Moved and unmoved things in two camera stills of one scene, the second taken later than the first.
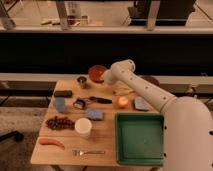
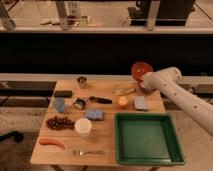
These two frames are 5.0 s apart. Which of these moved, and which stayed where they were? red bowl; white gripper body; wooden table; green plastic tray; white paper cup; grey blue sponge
Moved: white gripper body; red bowl
Stayed: wooden table; white paper cup; grey blue sponge; green plastic tray
